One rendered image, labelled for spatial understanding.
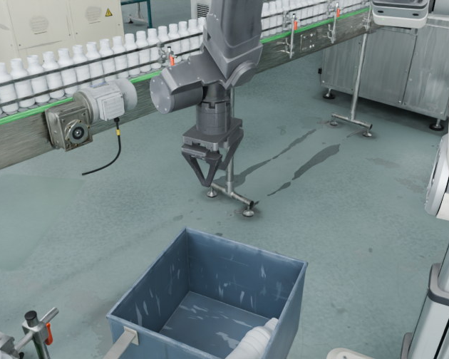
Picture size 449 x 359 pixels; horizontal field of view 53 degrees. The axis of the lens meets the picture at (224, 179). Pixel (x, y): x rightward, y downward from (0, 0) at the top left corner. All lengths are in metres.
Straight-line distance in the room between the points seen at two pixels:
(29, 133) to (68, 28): 2.70
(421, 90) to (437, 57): 0.29
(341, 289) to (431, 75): 2.21
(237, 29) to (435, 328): 0.80
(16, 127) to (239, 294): 1.01
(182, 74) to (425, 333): 0.79
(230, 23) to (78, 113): 1.21
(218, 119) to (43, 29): 3.64
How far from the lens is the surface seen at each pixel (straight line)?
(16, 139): 1.77
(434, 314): 1.10
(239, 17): 0.57
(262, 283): 1.12
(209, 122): 0.72
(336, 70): 4.39
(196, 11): 6.46
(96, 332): 2.19
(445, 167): 0.88
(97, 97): 1.74
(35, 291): 2.46
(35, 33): 4.27
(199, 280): 1.21
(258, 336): 1.07
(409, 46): 4.05
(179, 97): 0.66
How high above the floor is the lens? 1.63
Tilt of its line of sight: 32 degrees down
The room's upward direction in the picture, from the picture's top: straight up
